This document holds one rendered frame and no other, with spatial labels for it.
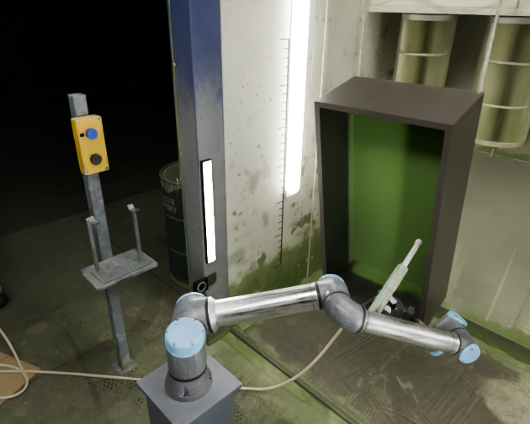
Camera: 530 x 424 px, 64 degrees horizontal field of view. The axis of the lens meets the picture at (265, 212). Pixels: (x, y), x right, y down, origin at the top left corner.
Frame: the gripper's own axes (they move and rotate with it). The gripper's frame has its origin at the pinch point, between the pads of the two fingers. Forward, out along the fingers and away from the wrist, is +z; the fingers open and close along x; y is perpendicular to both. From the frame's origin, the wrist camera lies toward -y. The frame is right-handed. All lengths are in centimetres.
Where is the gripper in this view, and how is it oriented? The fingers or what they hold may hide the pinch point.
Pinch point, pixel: (379, 296)
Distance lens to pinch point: 202.1
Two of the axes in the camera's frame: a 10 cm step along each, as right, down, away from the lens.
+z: -7.7, -6.4, 0.3
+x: 5.8, -6.8, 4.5
